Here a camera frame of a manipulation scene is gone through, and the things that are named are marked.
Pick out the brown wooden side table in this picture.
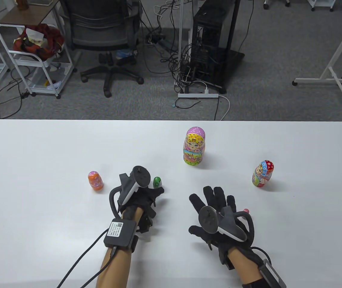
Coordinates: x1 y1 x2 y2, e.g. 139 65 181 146
0 0 60 26

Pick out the red patterned bag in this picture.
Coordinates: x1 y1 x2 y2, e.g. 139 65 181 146
13 24 65 59

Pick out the dark grey tracking controller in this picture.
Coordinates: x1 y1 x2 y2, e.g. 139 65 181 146
198 205 255 249
109 166 152 218

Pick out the orange Russian doll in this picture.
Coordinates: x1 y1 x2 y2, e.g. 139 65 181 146
88 171 104 191

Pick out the tangle of black cables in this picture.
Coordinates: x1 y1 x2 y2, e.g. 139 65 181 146
141 0 196 94

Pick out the large pink Russian doll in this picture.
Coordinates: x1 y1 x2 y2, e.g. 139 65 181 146
183 127 206 166

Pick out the person's left hand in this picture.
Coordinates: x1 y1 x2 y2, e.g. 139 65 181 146
117 173 165 234

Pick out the white vertical pole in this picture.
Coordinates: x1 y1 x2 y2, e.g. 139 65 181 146
177 0 185 93

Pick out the person's left forearm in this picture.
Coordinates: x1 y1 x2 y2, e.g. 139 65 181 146
96 207 144 288

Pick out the person's right hand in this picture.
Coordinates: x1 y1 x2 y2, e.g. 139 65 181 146
188 186 267 270

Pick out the white power cable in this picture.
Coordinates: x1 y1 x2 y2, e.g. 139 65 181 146
218 95 231 120

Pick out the white tissue paper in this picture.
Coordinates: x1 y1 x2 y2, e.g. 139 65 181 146
25 28 45 45

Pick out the black computer tower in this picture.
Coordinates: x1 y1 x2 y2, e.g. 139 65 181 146
186 0 245 94

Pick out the white rolling cart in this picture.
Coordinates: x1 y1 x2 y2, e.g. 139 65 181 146
0 23 77 99

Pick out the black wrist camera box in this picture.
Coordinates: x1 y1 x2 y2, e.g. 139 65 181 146
104 220 138 249
259 259 287 288

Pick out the red and blue Russian doll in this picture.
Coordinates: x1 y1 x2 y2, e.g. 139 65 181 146
252 160 274 188

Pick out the black wrist box cable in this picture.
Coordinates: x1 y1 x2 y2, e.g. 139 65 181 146
57 229 120 288

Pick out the whiteboard on white stand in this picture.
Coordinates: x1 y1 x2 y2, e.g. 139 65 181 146
292 6 342 123

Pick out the black office chair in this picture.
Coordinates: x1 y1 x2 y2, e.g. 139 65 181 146
60 0 144 98

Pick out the white power strip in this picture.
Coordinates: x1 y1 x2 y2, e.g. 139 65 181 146
178 93 219 99

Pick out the person's right forearm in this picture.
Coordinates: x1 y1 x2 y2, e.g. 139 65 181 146
228 247 264 285

